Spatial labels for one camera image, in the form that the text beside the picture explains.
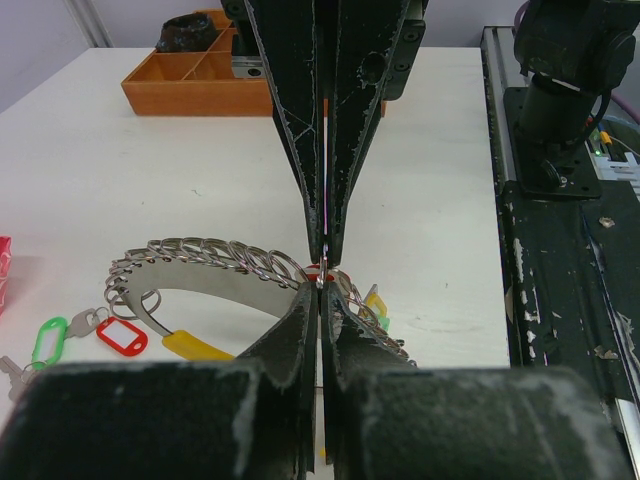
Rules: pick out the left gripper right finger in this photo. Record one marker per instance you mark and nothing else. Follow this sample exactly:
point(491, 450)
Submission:
point(388, 419)

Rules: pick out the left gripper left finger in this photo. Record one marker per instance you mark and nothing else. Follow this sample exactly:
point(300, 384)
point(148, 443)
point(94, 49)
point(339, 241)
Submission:
point(248, 418)

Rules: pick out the aluminium frame rail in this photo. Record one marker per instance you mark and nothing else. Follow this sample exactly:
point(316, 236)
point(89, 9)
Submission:
point(499, 74)

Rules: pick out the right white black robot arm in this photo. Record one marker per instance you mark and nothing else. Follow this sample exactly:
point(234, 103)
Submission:
point(331, 65)

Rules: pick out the large metal keyring with keys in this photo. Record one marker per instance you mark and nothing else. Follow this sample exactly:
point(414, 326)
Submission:
point(267, 281)

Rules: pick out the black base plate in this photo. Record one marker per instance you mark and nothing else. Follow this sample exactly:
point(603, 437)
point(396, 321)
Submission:
point(570, 252)

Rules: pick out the crumpled pink cloth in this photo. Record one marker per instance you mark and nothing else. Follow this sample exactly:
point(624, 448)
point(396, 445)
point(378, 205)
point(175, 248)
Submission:
point(5, 265)

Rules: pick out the red tag key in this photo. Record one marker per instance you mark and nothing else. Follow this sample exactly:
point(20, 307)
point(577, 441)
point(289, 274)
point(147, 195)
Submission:
point(312, 273)
point(122, 337)

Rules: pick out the green tag key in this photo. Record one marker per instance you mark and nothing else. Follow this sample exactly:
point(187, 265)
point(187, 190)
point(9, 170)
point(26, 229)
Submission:
point(49, 346)

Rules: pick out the black coiled item top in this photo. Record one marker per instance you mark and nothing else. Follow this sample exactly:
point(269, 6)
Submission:
point(193, 32)

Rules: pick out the wooden compartment tray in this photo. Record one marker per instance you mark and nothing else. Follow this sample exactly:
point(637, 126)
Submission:
point(197, 84)

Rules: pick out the white slotted cable duct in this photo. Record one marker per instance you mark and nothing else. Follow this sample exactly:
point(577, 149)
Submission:
point(620, 145)

